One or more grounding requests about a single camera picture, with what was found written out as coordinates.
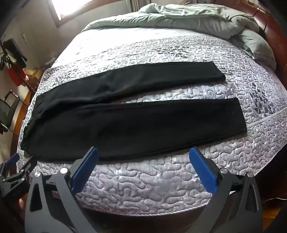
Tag thin white cable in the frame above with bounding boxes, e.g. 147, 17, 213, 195
261, 197, 286, 203

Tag grey quilted mattress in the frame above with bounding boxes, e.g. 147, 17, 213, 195
10, 27, 287, 217

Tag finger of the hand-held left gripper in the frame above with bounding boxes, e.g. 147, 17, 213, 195
14, 157, 37, 180
6, 153, 20, 172

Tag brown wooden headboard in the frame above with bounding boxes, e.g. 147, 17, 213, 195
213, 0, 287, 90

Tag pale green comforter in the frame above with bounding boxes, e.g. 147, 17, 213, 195
81, 3, 277, 71

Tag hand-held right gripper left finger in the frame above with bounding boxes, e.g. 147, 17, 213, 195
24, 147, 100, 233

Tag red cloth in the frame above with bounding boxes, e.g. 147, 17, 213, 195
8, 67, 28, 87

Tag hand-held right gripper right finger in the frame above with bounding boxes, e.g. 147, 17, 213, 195
189, 147, 263, 233

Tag black pants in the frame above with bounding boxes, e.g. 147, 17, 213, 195
21, 61, 247, 162

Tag wooden side table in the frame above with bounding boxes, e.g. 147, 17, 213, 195
24, 69, 44, 95

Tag black mesh office chair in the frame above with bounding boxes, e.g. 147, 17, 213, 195
0, 90, 23, 135

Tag bright window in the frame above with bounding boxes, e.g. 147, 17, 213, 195
50, 0, 133, 22

